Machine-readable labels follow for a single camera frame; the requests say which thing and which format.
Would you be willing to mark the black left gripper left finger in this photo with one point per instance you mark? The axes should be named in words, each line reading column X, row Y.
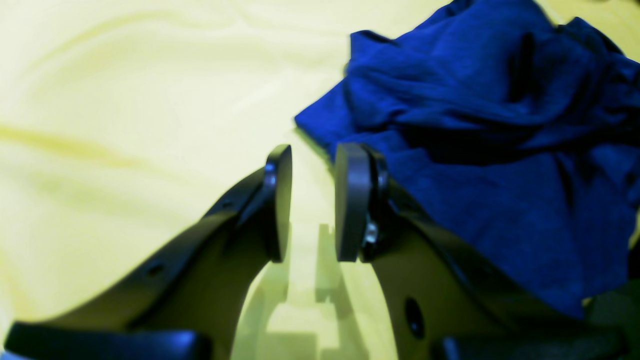
column 184, row 301

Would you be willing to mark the yellow table cloth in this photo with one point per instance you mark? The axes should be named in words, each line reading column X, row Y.
column 124, row 121

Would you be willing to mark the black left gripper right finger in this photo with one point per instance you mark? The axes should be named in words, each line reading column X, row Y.
column 446, row 301

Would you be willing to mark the blue T-shirt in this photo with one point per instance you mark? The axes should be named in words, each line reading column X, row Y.
column 518, row 135

